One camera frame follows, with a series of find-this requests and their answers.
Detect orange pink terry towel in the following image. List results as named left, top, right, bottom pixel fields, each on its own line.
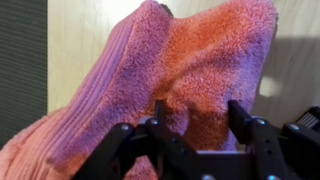
left=0, top=0, right=279, bottom=180

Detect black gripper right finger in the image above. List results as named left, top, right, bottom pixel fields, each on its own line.
left=228, top=99, right=320, bottom=180

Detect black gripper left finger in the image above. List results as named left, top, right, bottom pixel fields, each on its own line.
left=71, top=99, right=201, bottom=180

